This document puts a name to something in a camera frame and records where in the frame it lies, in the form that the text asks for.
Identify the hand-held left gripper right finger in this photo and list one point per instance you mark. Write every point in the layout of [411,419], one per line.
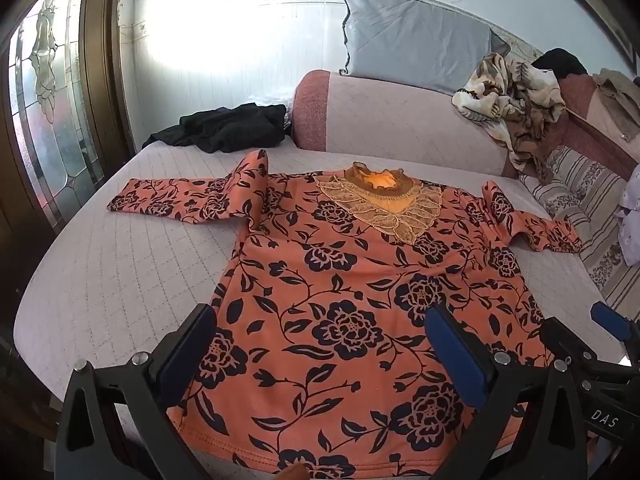
[460,355]

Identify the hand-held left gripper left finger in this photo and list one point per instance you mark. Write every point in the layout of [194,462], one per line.
[187,355]

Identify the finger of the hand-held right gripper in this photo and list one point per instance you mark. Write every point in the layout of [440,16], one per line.
[557,335]
[607,319]

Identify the orange floral blouse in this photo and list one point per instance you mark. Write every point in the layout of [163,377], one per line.
[350,270]

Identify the person's left hand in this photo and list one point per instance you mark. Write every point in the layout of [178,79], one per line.
[292,472]

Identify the pink quilted bed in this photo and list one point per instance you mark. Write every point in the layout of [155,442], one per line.
[125,270]

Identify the white cloth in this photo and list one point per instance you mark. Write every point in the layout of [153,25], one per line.
[631,210]

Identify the striped floral cushion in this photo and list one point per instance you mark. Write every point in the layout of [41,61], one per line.
[585,190]

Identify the beige coat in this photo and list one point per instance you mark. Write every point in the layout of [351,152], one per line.
[617,105]

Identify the red pink sofa backrest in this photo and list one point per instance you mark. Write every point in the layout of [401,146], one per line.
[582,105]

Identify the black garment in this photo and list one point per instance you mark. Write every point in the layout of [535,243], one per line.
[220,127]

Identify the beige floral cloth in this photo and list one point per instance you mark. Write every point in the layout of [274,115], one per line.
[520,105]

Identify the pink quilted bolster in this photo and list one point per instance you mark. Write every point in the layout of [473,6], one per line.
[390,120]

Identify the black cloth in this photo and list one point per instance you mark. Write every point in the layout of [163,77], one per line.
[560,62]

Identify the clear plastic bag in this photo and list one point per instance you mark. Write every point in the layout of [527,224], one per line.
[285,110]

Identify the stained glass wooden door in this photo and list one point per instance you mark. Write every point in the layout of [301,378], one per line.
[45,125]

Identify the grey pillow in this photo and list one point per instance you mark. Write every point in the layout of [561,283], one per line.
[410,40]

